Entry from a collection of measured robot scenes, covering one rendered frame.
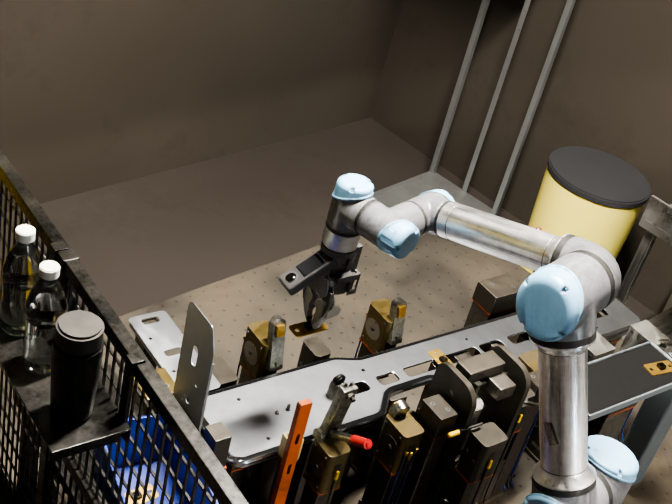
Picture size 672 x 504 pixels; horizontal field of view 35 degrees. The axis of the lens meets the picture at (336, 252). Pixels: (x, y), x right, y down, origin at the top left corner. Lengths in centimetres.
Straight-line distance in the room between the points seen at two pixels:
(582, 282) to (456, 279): 174
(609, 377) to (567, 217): 192
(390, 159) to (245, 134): 80
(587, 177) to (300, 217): 133
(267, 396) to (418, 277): 117
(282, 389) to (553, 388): 79
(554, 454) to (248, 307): 144
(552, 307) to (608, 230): 268
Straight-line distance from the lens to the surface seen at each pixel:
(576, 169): 452
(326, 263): 215
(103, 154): 479
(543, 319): 182
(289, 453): 225
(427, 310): 336
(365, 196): 207
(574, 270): 184
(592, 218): 443
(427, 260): 359
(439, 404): 238
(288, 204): 500
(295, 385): 250
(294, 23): 517
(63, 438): 170
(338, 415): 226
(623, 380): 261
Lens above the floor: 265
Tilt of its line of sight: 34 degrees down
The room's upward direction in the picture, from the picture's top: 15 degrees clockwise
